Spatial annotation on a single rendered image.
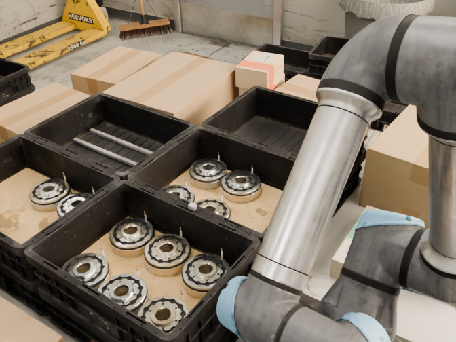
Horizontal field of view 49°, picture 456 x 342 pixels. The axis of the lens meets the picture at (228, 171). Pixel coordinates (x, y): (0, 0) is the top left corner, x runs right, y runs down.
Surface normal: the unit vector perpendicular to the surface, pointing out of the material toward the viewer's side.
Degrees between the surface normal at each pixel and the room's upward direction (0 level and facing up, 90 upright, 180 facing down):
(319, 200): 54
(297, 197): 43
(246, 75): 90
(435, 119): 103
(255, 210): 0
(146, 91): 0
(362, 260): 49
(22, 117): 0
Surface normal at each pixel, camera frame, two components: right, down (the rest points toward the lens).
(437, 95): -0.62, 0.65
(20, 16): 0.85, 0.29
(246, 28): -0.52, 0.51
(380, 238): -0.49, -0.27
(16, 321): -0.03, -0.81
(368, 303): -0.06, -0.38
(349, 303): -0.40, -0.50
